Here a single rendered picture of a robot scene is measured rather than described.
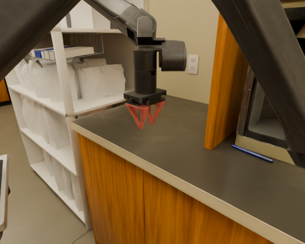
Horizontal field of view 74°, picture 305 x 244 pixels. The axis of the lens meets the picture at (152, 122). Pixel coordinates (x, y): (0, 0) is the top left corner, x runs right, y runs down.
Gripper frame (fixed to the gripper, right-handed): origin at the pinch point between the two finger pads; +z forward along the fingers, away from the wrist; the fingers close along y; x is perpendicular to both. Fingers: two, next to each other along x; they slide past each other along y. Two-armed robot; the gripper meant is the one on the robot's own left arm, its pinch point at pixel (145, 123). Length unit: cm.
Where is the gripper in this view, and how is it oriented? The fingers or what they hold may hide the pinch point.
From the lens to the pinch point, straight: 56.3
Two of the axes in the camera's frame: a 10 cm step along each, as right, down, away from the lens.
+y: 6.7, -2.9, 6.9
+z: 0.0, 9.2, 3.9
